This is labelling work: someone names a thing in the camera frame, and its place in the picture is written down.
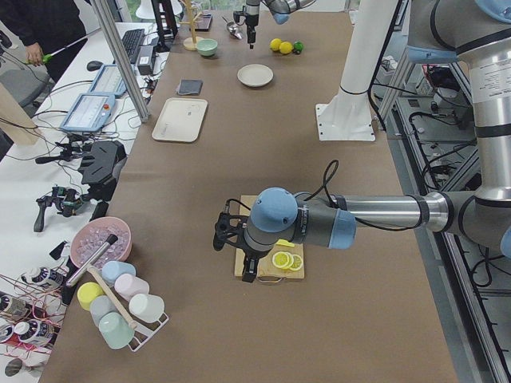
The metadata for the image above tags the near teach pendant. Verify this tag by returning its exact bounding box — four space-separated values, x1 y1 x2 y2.
60 93 116 133

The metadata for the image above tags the grey cup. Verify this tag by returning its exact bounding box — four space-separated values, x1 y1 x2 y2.
89 295 117 327

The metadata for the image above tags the yellow lemon near lime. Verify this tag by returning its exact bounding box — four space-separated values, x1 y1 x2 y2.
279 41 294 55

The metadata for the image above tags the far teach pendant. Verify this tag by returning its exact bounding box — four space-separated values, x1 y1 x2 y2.
89 64 127 97

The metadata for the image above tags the white cup rack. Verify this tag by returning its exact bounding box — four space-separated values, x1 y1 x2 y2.
128 313 170 353

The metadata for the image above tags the pink cup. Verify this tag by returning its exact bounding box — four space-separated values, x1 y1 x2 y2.
114 273 150 301

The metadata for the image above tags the cream rabbit tray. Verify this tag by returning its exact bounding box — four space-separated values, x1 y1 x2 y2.
152 97 208 143

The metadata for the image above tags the yellow cup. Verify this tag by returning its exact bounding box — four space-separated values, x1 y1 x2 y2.
77 282 105 311

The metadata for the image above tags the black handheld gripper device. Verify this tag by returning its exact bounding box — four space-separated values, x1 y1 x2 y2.
33 186 85 232

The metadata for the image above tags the blue cup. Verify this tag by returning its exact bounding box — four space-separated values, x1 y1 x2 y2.
101 261 137 287

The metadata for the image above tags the pink bowl with ice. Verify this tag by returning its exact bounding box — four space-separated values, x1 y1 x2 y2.
70 217 132 268

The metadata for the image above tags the metal muddler stick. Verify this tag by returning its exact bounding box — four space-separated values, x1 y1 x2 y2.
65 234 118 287

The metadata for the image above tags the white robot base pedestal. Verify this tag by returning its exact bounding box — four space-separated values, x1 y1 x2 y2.
316 0 399 141

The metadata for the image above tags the wooden cutting board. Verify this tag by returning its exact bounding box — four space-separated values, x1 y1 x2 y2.
234 195 305 283

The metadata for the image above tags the wooden mug tree stand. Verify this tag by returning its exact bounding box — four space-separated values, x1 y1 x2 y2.
180 0 203 51

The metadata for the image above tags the lemon slice back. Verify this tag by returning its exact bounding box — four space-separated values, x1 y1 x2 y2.
288 254 304 271

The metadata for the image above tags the black keyboard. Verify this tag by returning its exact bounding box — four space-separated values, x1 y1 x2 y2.
121 29 145 64

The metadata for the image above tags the yellow plastic knife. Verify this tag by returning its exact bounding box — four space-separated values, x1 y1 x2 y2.
275 239 295 248

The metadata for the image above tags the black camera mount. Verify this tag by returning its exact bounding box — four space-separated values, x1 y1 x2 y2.
78 140 127 201

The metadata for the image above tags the green lime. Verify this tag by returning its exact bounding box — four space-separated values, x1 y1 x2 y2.
293 41 304 54

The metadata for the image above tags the metal ice scoop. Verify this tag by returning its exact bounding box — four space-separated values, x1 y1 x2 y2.
222 16 244 40

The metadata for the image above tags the person in black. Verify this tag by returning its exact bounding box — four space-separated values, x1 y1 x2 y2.
1 0 86 82

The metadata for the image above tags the mint green cup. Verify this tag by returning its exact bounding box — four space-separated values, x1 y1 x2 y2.
98 312 135 349

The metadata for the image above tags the round cream plate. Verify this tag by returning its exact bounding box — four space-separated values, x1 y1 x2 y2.
237 64 274 88

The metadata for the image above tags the teach pendant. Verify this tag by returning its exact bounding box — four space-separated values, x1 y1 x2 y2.
89 64 127 97
60 93 116 133

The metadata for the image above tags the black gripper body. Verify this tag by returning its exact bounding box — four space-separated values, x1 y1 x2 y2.
233 4 259 28
212 199 248 251

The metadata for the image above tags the aluminium frame post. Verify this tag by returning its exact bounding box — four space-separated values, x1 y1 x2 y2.
91 0 149 123

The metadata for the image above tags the mint green bowl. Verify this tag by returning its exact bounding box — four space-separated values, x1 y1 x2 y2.
196 38 218 57

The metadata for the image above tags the yellow lemon far end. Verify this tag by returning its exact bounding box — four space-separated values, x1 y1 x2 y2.
269 38 283 52

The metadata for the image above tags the white cup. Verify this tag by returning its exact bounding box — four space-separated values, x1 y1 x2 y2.
129 294 164 323

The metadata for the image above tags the grey folded cloth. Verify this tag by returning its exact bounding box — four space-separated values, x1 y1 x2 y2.
176 79 203 96

